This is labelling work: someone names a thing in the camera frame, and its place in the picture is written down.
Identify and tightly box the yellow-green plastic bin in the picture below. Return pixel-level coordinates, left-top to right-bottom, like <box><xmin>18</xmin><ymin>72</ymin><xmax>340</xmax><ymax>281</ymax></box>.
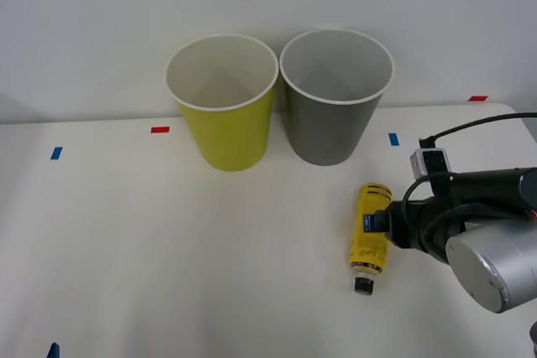
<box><xmin>164</xmin><ymin>34</ymin><xmax>280</xmax><ymax>173</ymax></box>

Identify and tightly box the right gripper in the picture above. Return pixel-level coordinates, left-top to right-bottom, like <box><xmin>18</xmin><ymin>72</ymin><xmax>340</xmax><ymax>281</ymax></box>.
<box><xmin>362</xmin><ymin>195</ymin><xmax>467</xmax><ymax>265</ymax></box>

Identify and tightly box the yellow plastic bottle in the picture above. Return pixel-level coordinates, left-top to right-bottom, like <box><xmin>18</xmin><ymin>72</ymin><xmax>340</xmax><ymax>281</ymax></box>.
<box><xmin>347</xmin><ymin>183</ymin><xmax>394</xmax><ymax>296</ymax></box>

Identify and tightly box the grey plastic bin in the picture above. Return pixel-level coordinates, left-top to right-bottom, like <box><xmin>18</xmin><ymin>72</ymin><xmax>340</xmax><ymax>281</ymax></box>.
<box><xmin>279</xmin><ymin>29</ymin><xmax>395</xmax><ymax>167</ymax></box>

